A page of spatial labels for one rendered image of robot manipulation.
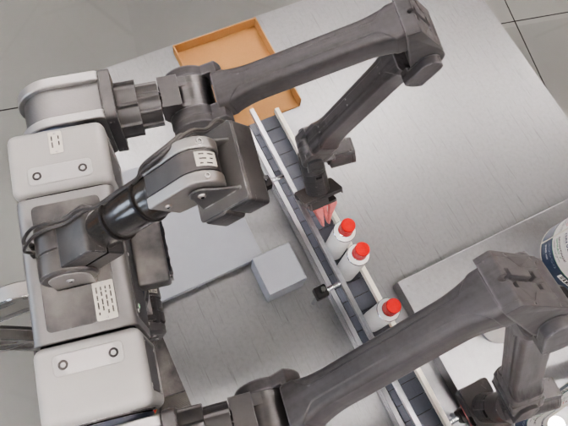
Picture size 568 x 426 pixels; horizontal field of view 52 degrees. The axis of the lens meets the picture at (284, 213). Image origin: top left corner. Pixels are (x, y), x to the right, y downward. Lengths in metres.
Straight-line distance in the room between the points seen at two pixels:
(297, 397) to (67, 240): 0.34
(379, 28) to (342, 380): 0.51
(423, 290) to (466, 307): 0.81
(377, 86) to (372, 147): 0.63
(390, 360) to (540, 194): 1.13
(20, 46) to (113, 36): 0.41
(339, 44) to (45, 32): 2.17
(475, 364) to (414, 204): 0.44
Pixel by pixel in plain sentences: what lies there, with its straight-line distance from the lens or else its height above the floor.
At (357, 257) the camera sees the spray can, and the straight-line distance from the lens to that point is 1.28.
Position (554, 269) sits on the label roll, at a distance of 1.61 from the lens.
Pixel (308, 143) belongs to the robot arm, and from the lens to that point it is 1.22.
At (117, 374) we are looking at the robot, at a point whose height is 1.53.
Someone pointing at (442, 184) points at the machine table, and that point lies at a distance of 1.67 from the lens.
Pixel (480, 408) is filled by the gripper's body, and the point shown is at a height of 1.14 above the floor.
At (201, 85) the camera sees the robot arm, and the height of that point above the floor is 1.46.
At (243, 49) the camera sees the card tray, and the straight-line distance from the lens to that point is 1.76.
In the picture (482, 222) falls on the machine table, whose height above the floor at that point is 0.83.
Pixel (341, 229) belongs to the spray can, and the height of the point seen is 1.08.
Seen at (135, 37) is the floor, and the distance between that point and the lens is 2.85.
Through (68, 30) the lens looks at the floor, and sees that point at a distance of 2.93.
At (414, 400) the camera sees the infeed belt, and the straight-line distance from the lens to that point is 1.45.
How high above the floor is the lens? 2.26
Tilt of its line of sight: 69 degrees down
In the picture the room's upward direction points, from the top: 15 degrees clockwise
